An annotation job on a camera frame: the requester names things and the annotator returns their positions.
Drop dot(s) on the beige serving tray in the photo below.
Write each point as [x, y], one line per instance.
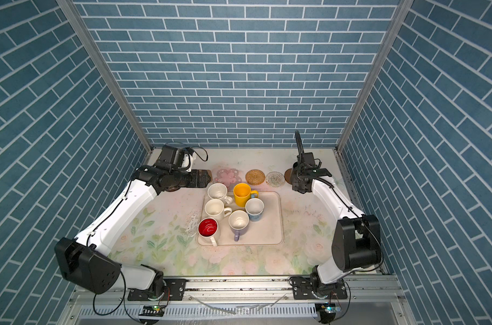
[267, 231]

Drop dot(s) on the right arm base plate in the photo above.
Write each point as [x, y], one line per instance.
[311, 288]

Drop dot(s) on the brown wooden round coaster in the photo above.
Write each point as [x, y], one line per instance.
[288, 176]

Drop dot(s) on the white mug top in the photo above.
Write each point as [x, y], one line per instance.
[220, 191]

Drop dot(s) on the pink flower coaster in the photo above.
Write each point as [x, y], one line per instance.
[229, 177]

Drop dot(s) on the light blue mug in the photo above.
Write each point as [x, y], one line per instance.
[254, 208]

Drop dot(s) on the red inside white mug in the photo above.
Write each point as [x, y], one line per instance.
[209, 231]

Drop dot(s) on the white mug middle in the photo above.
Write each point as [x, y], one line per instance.
[216, 209]

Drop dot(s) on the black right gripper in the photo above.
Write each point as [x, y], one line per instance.
[295, 185]

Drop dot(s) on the yellow mug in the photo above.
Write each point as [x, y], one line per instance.
[242, 193]

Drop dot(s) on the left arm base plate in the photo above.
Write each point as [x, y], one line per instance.
[169, 289]

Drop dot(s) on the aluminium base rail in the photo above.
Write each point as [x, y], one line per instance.
[364, 288]

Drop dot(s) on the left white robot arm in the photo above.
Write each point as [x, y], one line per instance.
[84, 260]

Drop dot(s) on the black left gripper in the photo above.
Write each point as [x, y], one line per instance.
[195, 181]

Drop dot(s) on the purple handle white mug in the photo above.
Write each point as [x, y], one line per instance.
[238, 222]

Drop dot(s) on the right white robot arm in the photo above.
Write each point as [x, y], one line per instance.
[356, 245]

